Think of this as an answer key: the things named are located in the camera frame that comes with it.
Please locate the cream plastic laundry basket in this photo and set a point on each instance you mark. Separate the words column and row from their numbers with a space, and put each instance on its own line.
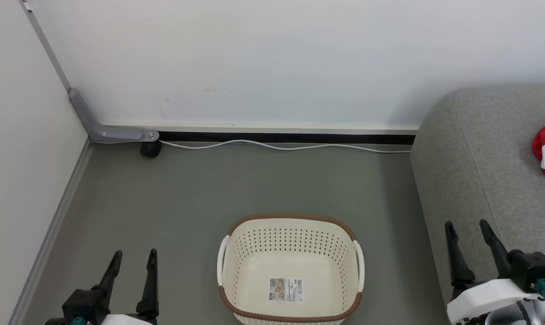
column 254, row 271

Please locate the grey metal corner post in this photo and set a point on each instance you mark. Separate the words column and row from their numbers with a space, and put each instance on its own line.
column 47, row 49

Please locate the black caster wheel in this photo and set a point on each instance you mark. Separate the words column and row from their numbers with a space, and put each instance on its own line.
column 150, row 149

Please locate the paper product label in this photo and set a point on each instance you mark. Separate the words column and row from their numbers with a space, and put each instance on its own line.
column 285, row 290

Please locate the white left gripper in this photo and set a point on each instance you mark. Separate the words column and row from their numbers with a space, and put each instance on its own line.
column 130, row 320

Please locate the grey floor skirting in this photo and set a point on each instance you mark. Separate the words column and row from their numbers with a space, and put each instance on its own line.
column 51, row 234

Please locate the grey fabric sofa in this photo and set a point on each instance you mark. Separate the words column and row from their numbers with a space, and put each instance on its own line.
column 480, row 158

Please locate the grey metal foot bracket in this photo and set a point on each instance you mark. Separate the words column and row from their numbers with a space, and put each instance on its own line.
column 114, row 133

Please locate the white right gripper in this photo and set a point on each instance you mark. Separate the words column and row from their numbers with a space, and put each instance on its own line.
column 484, row 298

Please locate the black baseboard strip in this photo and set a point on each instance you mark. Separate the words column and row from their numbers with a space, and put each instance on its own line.
column 344, row 137

